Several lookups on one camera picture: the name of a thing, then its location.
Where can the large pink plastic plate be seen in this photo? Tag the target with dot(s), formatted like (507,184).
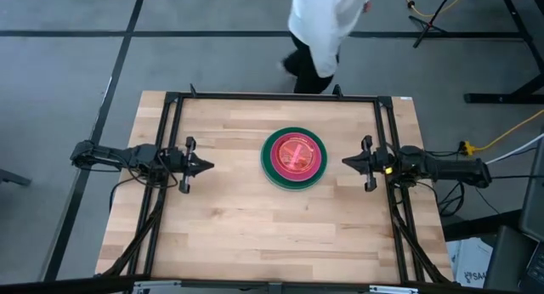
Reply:
(275,166)

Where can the large pale mint plate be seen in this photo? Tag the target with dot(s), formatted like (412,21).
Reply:
(262,162)

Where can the white printed cardboard box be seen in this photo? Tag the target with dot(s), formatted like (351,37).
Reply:
(469,262)

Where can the black front crossbeam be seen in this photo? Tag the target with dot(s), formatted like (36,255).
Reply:
(272,286)

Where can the black desk leg frame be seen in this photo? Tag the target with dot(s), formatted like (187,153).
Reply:
(501,97)

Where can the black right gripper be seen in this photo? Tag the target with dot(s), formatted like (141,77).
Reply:
(374,162)

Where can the black floor foot bar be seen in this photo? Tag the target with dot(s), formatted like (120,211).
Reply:
(480,226)

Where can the grey chair base leg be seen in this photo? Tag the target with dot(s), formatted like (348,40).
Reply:
(15,178)

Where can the person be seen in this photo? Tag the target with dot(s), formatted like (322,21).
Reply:
(323,26)

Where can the small orange translucent plate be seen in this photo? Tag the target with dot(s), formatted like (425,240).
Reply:
(302,148)

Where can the person's hand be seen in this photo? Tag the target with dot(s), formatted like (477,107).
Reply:
(366,6)

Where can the black tripod stand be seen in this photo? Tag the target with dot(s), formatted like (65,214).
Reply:
(429,24)

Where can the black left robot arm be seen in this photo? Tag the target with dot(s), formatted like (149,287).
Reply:
(119,156)

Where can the black metal table frame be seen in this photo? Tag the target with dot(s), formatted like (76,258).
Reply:
(238,96)

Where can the large dark green plate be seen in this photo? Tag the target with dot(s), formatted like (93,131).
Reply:
(293,185)

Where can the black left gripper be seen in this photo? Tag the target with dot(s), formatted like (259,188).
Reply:
(187,164)

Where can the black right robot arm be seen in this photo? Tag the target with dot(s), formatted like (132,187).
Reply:
(442,168)

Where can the dark grey chair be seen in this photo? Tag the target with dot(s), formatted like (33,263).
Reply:
(523,251)

